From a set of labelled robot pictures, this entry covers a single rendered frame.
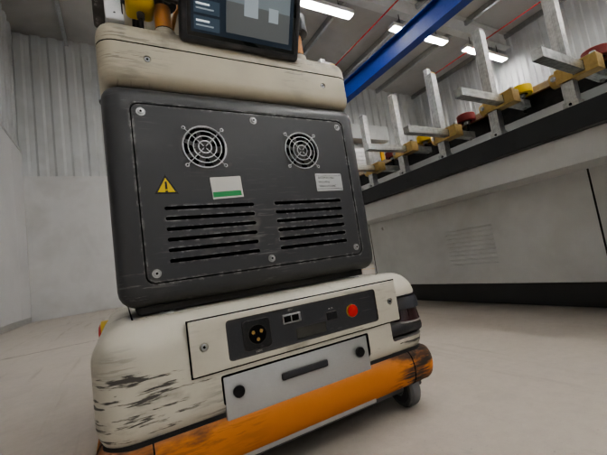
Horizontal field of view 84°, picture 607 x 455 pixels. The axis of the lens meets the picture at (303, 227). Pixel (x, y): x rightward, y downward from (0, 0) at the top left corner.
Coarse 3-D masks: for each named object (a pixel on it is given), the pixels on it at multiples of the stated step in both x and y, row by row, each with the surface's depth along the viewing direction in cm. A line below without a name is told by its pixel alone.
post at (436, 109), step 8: (432, 80) 154; (432, 88) 155; (432, 96) 155; (432, 104) 155; (440, 104) 154; (432, 112) 156; (440, 112) 154; (440, 120) 153; (440, 144) 153; (448, 144) 153; (440, 152) 153; (448, 152) 152
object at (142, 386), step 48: (288, 288) 72; (336, 288) 65; (144, 336) 48; (384, 336) 66; (96, 384) 45; (144, 384) 46; (192, 384) 49; (240, 384) 52; (288, 384) 56; (336, 384) 60; (384, 384) 64; (144, 432) 45; (192, 432) 48; (240, 432) 50; (288, 432) 54
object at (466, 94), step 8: (464, 88) 116; (456, 96) 116; (464, 96) 116; (472, 96) 117; (480, 96) 119; (488, 96) 122; (496, 96) 125; (488, 104) 126; (496, 104) 127; (520, 104) 132; (528, 104) 135
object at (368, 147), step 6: (366, 144) 159; (372, 144) 159; (378, 144) 161; (384, 144) 163; (390, 144) 165; (396, 144) 167; (366, 150) 160; (372, 150) 160; (378, 150) 162; (384, 150) 163; (390, 150) 165; (396, 150) 166; (402, 150) 168; (420, 150) 175; (426, 150) 177
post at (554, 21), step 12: (540, 0) 114; (552, 0) 111; (552, 12) 111; (552, 24) 112; (552, 36) 112; (564, 36) 110; (552, 48) 112; (564, 48) 109; (564, 84) 110; (576, 84) 109; (564, 96) 110; (576, 96) 108
